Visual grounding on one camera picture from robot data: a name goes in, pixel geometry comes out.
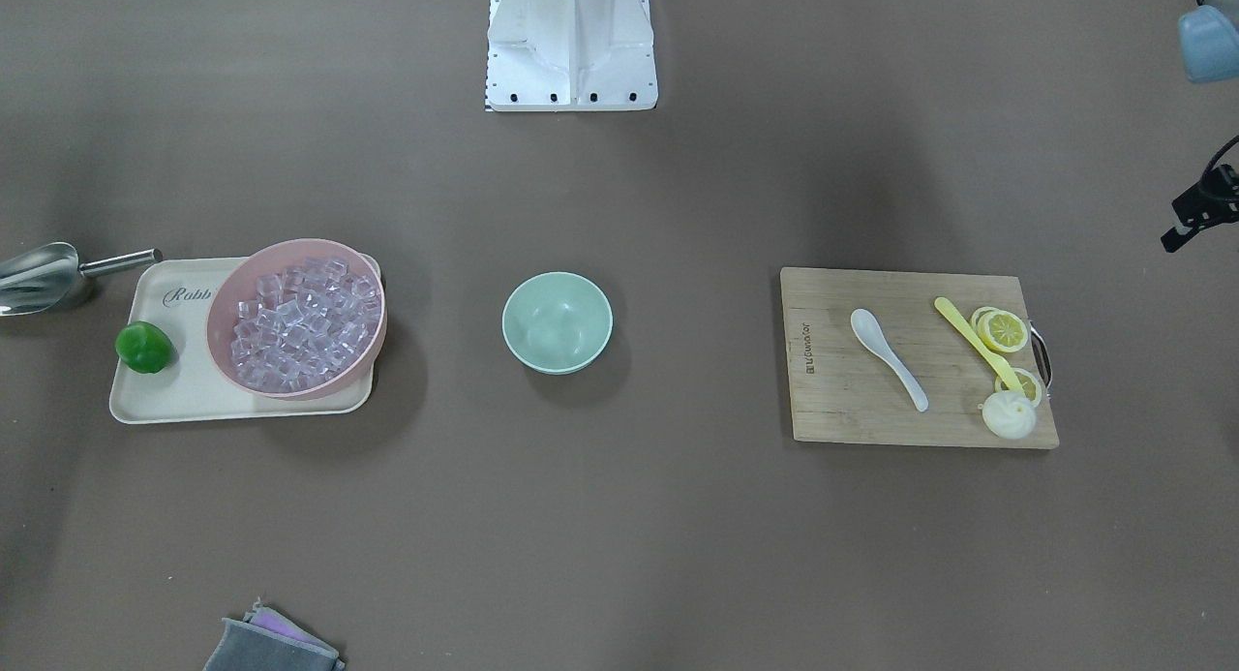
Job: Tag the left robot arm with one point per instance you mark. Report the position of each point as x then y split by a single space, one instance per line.
1209 41

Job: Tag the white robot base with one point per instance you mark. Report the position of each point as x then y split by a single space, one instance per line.
570 56

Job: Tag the mint green bowl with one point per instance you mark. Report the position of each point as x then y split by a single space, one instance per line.
557 322

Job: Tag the pile of clear ice cubes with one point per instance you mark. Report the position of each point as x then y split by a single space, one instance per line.
299 328

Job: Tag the pink bowl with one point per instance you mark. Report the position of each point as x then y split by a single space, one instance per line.
267 261

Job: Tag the steel ice scoop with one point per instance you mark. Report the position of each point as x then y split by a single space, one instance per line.
56 278

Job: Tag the wooden cutting board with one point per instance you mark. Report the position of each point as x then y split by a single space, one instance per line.
840 392

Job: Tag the yellow plastic knife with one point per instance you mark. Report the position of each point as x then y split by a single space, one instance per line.
999 364

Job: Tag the lemon slice stack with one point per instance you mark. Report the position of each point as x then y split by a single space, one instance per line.
1000 330

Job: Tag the lemon slice near bun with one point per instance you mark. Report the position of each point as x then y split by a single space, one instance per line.
1031 385

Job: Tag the cream plastic tray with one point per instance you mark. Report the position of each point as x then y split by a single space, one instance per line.
176 296

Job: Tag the green lime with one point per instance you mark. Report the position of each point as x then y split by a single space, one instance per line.
144 348

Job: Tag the grey folded cloth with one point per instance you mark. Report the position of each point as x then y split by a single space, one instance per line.
266 639

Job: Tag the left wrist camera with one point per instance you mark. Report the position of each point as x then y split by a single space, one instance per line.
1210 203

